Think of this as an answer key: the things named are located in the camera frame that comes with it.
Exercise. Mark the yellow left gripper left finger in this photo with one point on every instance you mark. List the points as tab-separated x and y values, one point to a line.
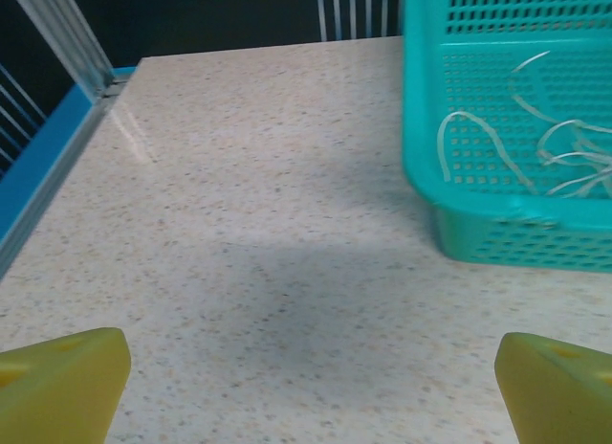
57	391

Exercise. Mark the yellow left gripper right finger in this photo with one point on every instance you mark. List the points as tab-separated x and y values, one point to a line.
559	396

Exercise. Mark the blue table edge strip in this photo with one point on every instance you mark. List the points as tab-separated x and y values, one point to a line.
48	138

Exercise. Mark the teal plastic basket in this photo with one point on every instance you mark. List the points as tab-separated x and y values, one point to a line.
421	128

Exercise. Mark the aluminium frame post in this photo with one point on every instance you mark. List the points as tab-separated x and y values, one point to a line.
62	32

